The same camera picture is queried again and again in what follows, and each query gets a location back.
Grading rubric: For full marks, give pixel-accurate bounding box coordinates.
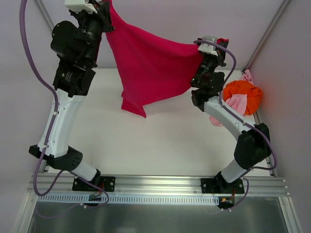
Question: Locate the magenta t shirt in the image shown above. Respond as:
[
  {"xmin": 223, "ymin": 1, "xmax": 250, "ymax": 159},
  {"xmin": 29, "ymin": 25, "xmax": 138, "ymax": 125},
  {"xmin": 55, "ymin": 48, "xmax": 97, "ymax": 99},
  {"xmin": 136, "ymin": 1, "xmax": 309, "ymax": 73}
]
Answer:
[{"xmin": 104, "ymin": 0, "xmax": 230, "ymax": 118}]

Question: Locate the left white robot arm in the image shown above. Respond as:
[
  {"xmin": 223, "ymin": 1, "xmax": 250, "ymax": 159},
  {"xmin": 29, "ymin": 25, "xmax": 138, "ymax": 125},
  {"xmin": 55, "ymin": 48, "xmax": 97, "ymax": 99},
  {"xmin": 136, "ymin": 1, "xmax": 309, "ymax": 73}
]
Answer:
[{"xmin": 29, "ymin": 4, "xmax": 114, "ymax": 191}]

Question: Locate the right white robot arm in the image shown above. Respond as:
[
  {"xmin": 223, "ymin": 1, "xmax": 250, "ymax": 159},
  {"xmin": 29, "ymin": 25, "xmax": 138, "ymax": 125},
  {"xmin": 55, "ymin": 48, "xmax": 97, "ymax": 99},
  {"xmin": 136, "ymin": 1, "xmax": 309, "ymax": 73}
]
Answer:
[{"xmin": 190, "ymin": 44, "xmax": 271, "ymax": 193}]

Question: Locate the pink t shirt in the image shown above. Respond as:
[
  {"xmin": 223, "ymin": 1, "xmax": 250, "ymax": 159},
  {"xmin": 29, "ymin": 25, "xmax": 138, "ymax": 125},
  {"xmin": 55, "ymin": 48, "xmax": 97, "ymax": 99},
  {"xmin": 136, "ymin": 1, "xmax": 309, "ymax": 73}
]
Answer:
[{"xmin": 208, "ymin": 69, "xmax": 254, "ymax": 127}]

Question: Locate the orange t shirt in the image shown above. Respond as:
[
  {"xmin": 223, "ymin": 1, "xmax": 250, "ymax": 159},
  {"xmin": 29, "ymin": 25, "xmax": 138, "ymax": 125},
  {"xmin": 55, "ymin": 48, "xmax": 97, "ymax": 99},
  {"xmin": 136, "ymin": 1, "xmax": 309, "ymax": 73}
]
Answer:
[{"xmin": 223, "ymin": 80, "xmax": 263, "ymax": 115}]

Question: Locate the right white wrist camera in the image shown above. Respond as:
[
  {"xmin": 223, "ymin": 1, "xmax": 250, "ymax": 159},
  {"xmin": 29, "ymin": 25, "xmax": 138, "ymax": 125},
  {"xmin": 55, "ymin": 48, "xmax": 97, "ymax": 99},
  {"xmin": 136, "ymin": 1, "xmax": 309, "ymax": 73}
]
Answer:
[{"xmin": 195, "ymin": 35, "xmax": 218, "ymax": 56}]

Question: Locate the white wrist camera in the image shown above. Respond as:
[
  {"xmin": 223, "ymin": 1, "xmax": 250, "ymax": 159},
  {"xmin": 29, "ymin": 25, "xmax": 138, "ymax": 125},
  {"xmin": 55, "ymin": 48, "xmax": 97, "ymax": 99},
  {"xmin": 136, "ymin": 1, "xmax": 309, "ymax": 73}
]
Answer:
[
  {"xmin": 64, "ymin": 0, "xmax": 97, "ymax": 14},
  {"xmin": 195, "ymin": 35, "xmax": 218, "ymax": 56}
]

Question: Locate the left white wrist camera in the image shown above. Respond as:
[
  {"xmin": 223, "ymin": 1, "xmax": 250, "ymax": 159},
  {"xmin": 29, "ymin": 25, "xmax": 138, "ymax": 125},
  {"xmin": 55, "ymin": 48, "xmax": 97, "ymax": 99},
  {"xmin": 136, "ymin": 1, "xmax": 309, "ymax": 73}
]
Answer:
[{"xmin": 64, "ymin": 0, "xmax": 97, "ymax": 14}]

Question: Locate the left aluminium frame post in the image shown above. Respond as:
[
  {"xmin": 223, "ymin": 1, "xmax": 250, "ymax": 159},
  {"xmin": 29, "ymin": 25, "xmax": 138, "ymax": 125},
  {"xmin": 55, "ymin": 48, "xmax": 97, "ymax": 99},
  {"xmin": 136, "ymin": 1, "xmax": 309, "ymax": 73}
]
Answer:
[{"xmin": 34, "ymin": 0, "xmax": 78, "ymax": 73}]

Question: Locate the aluminium frame post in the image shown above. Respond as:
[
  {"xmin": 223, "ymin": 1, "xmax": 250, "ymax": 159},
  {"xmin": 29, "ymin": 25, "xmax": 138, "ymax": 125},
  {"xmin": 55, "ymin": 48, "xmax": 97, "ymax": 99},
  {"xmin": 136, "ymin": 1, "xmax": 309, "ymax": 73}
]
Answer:
[
  {"xmin": 242, "ymin": 0, "xmax": 292, "ymax": 71},
  {"xmin": 34, "ymin": 0, "xmax": 78, "ymax": 73}
]

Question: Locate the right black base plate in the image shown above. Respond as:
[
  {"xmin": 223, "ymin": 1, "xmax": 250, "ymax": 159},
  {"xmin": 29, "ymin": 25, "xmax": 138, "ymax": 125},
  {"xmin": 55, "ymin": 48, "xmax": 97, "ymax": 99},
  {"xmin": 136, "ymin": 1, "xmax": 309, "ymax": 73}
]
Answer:
[{"xmin": 200, "ymin": 178, "xmax": 244, "ymax": 194}]

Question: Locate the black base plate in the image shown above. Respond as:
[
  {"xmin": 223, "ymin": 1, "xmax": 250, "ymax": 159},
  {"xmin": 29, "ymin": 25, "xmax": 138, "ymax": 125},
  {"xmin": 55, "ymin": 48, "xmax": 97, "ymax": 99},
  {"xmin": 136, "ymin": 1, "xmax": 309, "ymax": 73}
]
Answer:
[
  {"xmin": 72, "ymin": 176, "xmax": 116, "ymax": 192},
  {"xmin": 200, "ymin": 178, "xmax": 244, "ymax": 194}
]

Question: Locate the right aluminium frame post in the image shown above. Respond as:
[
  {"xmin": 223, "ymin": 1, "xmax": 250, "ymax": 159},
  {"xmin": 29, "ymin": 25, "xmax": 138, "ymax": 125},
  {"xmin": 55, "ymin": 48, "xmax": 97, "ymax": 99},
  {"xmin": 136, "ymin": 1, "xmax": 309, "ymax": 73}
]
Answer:
[{"xmin": 242, "ymin": 0, "xmax": 292, "ymax": 71}]

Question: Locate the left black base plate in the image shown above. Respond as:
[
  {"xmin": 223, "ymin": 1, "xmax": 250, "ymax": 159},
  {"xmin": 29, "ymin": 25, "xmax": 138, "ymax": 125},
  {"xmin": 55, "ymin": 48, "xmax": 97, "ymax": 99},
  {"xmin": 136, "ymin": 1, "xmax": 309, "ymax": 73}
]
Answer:
[{"xmin": 72, "ymin": 176, "xmax": 116, "ymax": 192}]

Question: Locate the aluminium mounting rail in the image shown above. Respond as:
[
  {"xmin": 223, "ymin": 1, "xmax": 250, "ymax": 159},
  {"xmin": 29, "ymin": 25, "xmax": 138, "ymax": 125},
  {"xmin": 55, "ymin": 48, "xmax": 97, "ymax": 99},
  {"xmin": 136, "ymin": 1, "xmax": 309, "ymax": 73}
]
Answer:
[{"xmin": 28, "ymin": 173, "xmax": 291, "ymax": 197}]

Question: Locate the slotted cable duct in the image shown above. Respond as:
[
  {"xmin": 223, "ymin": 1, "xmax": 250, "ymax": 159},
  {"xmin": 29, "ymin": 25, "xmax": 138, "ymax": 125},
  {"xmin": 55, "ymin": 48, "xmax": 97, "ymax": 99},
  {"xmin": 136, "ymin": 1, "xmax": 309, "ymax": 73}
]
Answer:
[{"xmin": 38, "ymin": 193, "xmax": 219, "ymax": 206}]

